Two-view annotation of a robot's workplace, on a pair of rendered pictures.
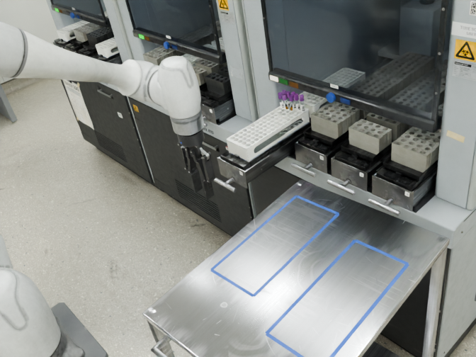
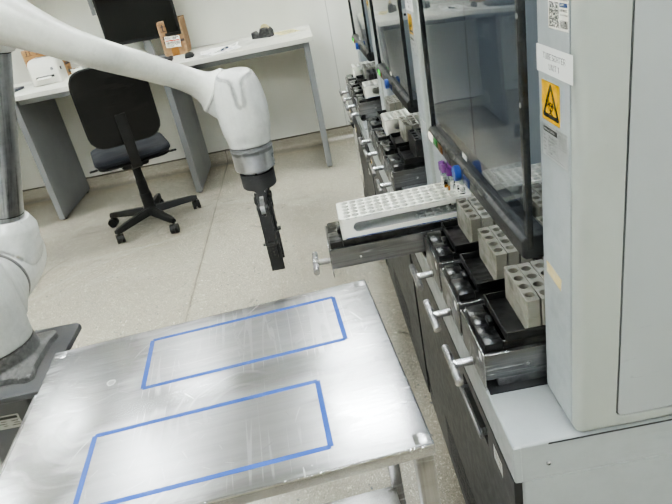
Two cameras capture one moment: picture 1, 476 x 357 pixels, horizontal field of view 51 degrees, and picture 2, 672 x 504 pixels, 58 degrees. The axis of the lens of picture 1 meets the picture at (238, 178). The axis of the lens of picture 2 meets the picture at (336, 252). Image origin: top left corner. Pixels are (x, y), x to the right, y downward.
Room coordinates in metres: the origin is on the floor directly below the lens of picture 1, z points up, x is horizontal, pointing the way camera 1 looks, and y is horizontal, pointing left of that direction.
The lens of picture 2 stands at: (0.34, -0.75, 1.40)
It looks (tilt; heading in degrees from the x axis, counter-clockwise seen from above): 27 degrees down; 37
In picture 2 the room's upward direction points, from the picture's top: 12 degrees counter-clockwise
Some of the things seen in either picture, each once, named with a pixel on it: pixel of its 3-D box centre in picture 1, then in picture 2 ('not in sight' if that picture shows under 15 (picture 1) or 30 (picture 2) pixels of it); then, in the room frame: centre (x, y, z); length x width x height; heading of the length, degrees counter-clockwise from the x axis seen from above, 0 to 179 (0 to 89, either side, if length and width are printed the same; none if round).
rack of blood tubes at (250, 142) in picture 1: (269, 131); (403, 211); (1.45, -0.13, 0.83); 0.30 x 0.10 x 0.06; 126
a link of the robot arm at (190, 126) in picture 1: (187, 120); (253, 157); (1.27, 0.11, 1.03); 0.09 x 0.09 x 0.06
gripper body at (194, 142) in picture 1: (192, 142); (261, 188); (1.27, 0.11, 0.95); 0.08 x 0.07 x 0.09; 36
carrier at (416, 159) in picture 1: (410, 156); (521, 298); (1.15, -0.49, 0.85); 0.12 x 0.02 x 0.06; 35
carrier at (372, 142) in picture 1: (365, 139); (492, 255); (1.27, -0.40, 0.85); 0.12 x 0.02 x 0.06; 35
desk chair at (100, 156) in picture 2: not in sight; (131, 145); (2.66, 2.37, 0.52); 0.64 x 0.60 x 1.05; 56
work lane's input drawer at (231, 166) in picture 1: (297, 127); (463, 220); (1.53, -0.24, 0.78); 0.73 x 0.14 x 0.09; 126
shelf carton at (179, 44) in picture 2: not in sight; (174, 36); (3.55, 2.67, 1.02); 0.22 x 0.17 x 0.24; 36
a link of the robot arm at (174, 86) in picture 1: (176, 85); (241, 105); (1.28, 0.12, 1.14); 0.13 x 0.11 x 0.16; 42
